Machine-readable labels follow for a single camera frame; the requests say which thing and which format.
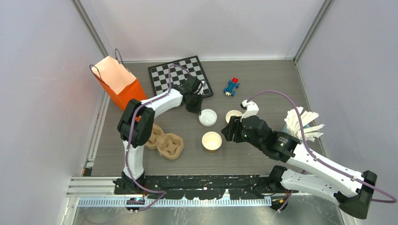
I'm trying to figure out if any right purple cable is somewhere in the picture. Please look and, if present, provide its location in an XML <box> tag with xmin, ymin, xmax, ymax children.
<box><xmin>247</xmin><ymin>90</ymin><xmax>398</xmax><ymax>204</ymax></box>

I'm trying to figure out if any blue straw holder cup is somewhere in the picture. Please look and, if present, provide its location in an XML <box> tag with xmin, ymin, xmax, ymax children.
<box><xmin>282</xmin><ymin>125</ymin><xmax>289</xmax><ymax>134</ymax></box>

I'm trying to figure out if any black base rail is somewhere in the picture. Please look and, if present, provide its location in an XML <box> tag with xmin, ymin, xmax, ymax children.
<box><xmin>113</xmin><ymin>175</ymin><xmax>288</xmax><ymax>200</ymax></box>

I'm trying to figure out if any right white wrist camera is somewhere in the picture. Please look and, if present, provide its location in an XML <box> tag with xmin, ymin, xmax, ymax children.
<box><xmin>240</xmin><ymin>99</ymin><xmax>259</xmax><ymax>121</ymax></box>

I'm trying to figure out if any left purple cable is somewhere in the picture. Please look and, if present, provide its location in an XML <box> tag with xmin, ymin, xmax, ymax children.
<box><xmin>124</xmin><ymin>63</ymin><xmax>204</xmax><ymax>213</ymax></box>

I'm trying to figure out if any black white chessboard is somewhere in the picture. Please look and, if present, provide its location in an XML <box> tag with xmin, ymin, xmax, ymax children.
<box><xmin>147</xmin><ymin>55</ymin><xmax>214</xmax><ymax>100</ymax></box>

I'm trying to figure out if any orange paper bag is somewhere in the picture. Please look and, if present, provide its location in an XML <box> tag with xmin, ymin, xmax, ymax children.
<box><xmin>89</xmin><ymin>49</ymin><xmax>148</xmax><ymax>110</ymax></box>

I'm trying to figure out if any brown paper coffee cup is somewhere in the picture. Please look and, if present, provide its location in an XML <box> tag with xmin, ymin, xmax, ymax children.
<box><xmin>201</xmin><ymin>131</ymin><xmax>222</xmax><ymax>153</ymax></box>

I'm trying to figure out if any white paper-wrapped straws bundle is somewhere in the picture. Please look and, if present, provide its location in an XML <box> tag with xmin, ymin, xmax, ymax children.
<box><xmin>284</xmin><ymin>107</ymin><xmax>324</xmax><ymax>142</ymax></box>

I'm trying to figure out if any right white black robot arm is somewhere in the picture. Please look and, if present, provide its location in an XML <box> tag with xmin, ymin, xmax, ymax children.
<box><xmin>221</xmin><ymin>116</ymin><xmax>377</xmax><ymax>219</ymax></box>

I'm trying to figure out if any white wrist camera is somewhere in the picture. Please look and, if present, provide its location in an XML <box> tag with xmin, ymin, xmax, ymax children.
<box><xmin>240</xmin><ymin>99</ymin><xmax>259</xmax><ymax>121</ymax></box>
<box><xmin>195</xmin><ymin>81</ymin><xmax>206</xmax><ymax>95</ymax></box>

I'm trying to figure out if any purple cable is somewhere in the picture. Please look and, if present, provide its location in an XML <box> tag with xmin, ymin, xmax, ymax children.
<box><xmin>124</xmin><ymin>63</ymin><xmax>204</xmax><ymax>213</ymax></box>
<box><xmin>247</xmin><ymin>90</ymin><xmax>398</xmax><ymax>204</ymax></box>

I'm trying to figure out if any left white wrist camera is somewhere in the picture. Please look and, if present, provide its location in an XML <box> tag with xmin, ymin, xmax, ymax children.
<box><xmin>195</xmin><ymin>81</ymin><xmax>206</xmax><ymax>95</ymax></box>

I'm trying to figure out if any white plastic cup lid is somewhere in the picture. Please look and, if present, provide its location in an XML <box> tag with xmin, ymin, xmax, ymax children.
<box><xmin>199</xmin><ymin>109</ymin><xmax>217</xmax><ymax>127</ymax></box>

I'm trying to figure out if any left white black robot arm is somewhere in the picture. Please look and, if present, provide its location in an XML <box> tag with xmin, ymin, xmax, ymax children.
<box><xmin>117</xmin><ymin>75</ymin><xmax>204</xmax><ymax>194</ymax></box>

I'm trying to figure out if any brown pulp cup carrier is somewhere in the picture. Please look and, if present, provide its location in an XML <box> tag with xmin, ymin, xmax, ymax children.
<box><xmin>145</xmin><ymin>124</ymin><xmax>184</xmax><ymax>160</ymax></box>

